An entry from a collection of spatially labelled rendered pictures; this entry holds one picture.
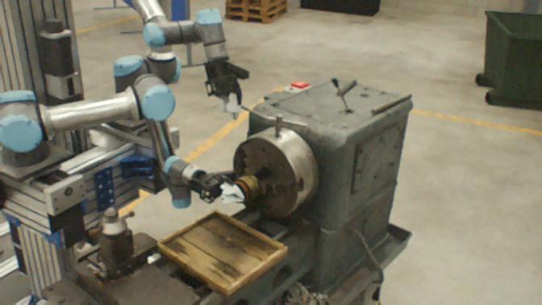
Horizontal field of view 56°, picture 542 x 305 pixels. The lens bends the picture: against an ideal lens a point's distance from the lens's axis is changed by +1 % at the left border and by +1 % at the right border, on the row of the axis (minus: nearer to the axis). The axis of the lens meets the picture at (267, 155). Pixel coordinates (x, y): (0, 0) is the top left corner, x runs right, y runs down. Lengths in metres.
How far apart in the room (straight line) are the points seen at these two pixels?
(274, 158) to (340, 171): 0.25
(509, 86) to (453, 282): 3.30
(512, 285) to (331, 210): 1.74
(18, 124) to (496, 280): 2.73
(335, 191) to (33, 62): 1.18
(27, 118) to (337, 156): 1.01
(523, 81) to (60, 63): 5.05
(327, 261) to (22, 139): 1.18
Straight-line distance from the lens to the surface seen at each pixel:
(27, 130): 1.66
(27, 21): 1.99
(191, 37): 1.72
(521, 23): 7.17
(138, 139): 2.13
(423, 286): 3.19
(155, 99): 1.68
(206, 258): 1.76
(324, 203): 1.91
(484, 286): 3.33
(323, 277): 2.10
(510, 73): 6.06
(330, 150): 1.80
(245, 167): 1.78
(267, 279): 1.83
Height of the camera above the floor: 1.98
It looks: 27 degrees down
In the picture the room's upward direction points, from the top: 2 degrees clockwise
